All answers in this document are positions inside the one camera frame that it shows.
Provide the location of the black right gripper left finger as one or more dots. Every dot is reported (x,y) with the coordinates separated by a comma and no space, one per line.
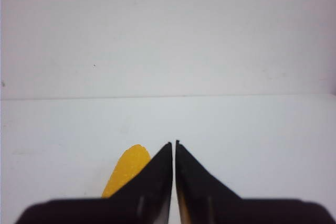
(144,199)

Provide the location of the yellow corn cob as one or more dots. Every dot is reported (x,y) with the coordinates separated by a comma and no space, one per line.
(130,163)

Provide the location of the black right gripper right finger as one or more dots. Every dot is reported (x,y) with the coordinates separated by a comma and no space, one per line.
(203,198)

